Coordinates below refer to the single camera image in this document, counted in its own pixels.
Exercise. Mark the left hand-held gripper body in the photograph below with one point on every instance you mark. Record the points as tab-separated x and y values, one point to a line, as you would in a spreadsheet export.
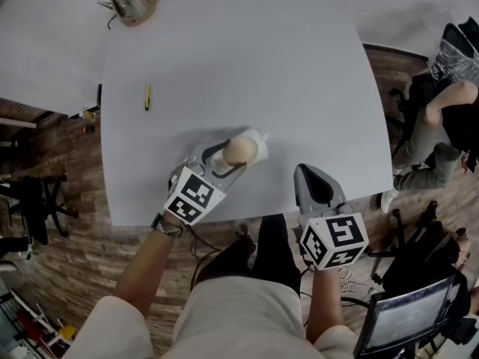
194	196

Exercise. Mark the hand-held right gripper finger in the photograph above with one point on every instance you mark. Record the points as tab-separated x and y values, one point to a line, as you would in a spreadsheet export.
311	185
325	191

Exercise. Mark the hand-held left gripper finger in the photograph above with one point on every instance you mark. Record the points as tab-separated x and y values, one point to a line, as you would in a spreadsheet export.
214	149
229	172

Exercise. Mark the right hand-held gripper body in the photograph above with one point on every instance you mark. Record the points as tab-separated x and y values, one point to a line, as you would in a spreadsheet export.
333	238

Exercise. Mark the beige bar of soap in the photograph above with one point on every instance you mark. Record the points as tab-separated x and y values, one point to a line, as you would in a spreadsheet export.
240	149

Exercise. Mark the person's right forearm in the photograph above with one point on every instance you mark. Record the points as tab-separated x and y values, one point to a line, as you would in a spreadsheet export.
325	305

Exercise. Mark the person's left forearm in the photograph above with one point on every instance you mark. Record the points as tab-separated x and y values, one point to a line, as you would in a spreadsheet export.
146	267

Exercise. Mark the person's black trousers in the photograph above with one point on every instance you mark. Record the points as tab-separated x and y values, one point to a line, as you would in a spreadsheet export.
273	253

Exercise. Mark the yellow and black pen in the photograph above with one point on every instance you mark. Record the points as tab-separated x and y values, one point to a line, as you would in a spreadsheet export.
147	97

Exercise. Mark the black swivel chair with bag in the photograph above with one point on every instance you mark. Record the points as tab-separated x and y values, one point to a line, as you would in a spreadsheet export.
419	256

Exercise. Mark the black mesh-back office chair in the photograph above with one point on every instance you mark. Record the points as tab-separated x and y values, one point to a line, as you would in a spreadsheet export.
408	320

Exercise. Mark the person's beige shirt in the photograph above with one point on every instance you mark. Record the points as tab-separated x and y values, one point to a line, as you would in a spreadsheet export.
239	320

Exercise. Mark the yellow box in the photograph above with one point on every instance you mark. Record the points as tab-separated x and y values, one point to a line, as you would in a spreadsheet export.
67	333

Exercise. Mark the plastic-wrapped office chair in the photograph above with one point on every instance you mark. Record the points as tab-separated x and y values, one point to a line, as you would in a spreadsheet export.
458	58

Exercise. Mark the red tool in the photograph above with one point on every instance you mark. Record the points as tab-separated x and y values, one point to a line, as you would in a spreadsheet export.
31	322

